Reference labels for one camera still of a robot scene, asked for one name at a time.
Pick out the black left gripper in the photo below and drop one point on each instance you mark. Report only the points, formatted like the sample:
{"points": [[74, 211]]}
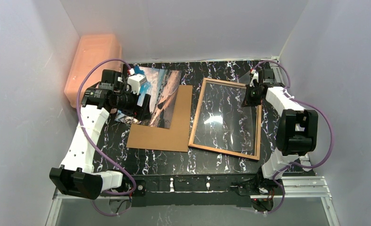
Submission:
{"points": [[143, 106]]}

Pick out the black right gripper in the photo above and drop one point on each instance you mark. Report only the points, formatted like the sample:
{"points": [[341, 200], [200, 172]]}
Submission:
{"points": [[249, 98]]}

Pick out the beach landscape photo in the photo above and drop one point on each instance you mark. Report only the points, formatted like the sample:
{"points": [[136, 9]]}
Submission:
{"points": [[162, 85]]}

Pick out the clear acrylic sheet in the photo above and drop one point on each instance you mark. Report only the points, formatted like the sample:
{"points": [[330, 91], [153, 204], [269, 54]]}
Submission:
{"points": [[225, 118]]}

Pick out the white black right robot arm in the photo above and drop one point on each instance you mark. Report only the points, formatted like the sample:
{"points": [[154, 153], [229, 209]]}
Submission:
{"points": [[297, 129]]}

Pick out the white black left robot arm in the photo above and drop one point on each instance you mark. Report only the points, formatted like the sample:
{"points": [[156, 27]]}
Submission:
{"points": [[76, 176]]}

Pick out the brown fibreboard backing board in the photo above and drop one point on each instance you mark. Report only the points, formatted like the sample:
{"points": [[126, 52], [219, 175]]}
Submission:
{"points": [[173, 139]]}

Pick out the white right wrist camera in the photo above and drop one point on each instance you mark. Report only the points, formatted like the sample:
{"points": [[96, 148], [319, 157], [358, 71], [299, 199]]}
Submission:
{"points": [[254, 78]]}

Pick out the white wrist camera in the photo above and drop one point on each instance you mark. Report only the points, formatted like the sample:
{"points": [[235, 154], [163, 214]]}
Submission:
{"points": [[136, 82], [254, 78]]}

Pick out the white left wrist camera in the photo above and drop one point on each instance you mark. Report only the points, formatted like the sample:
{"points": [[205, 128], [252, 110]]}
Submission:
{"points": [[136, 82]]}

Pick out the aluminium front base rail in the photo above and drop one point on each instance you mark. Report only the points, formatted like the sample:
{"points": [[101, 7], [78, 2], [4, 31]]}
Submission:
{"points": [[306, 201]]}

